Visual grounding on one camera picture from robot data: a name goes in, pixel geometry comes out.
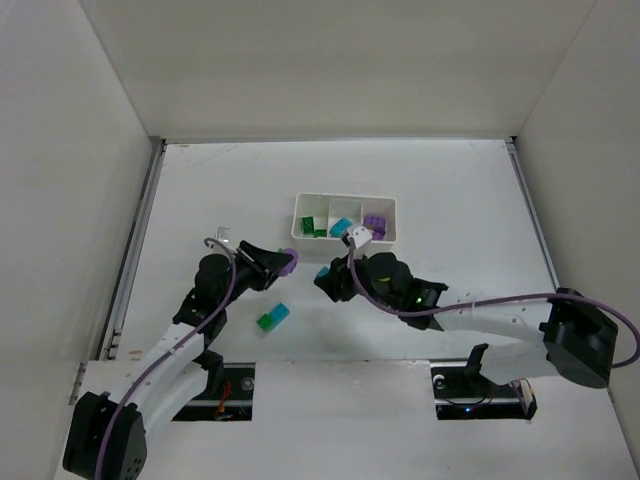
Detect teal rounded printed lego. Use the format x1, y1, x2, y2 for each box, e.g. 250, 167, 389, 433
329, 217, 353, 238

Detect purple square lego brick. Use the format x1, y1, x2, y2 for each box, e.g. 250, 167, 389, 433
363, 214, 386, 239

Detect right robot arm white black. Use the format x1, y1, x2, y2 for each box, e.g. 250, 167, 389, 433
314, 252, 618, 389

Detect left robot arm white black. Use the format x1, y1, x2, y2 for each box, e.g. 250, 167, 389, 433
62, 238, 298, 479

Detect green teal lego stack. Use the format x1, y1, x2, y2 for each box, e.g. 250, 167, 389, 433
256, 303, 290, 333

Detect white three-compartment container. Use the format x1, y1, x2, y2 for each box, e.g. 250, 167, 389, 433
291, 193, 398, 260

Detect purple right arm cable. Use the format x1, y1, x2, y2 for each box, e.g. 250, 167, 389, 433
347, 238, 640, 370

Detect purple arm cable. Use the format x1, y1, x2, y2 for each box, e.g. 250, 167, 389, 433
94, 237, 238, 480
347, 238, 640, 370

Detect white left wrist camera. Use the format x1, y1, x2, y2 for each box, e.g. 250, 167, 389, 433
215, 227, 230, 244

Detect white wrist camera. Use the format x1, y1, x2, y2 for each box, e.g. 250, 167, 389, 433
341, 224, 373, 258
215, 227, 230, 244

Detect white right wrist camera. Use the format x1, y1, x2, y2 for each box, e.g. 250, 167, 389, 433
341, 224, 373, 258

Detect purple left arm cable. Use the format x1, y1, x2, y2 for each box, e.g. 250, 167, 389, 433
94, 237, 238, 480

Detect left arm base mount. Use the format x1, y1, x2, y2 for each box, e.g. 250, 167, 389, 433
173, 362, 256, 423

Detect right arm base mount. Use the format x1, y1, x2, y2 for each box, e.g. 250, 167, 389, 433
430, 344, 538, 421

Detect left aluminium rail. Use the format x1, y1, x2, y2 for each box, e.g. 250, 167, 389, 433
68, 136, 167, 406

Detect aluminium rail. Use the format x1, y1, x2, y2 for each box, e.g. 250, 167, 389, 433
505, 137, 559, 287
68, 136, 167, 406

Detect right aluminium rail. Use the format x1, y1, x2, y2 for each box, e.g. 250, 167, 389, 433
505, 137, 559, 287

